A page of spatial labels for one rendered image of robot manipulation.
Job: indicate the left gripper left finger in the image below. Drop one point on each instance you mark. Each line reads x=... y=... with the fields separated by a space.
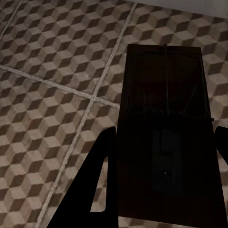
x=74 y=209

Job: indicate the mousetrap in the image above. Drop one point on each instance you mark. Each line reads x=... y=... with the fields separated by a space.
x=167 y=163

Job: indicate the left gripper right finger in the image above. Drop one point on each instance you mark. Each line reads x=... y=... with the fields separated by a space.
x=221 y=140

